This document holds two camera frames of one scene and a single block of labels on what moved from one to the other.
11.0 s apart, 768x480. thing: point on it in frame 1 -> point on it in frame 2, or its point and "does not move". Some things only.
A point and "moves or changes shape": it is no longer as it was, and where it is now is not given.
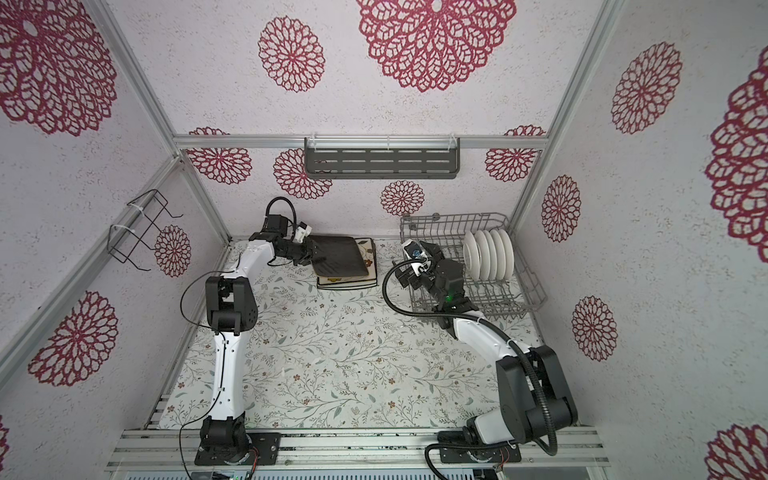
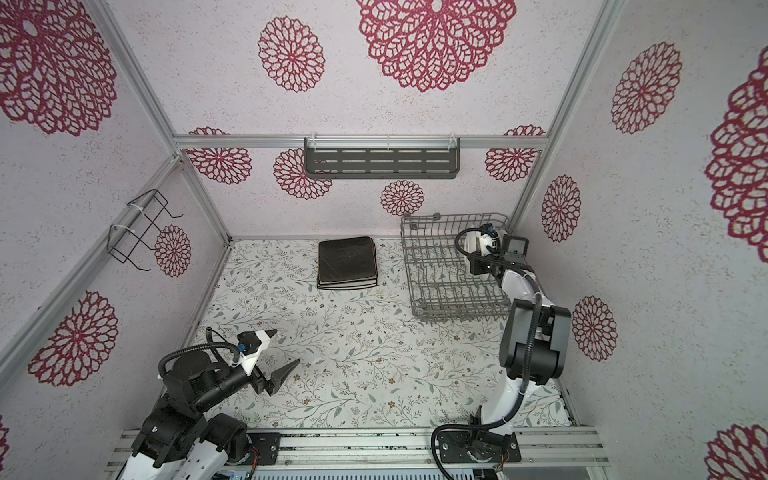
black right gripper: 410,278 -> 478,269
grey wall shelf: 381,157 does not move
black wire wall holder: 124,241 does not move
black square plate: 342,256 moves or changes shape
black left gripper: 309,249 -> 278,377
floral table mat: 345,357 does not move
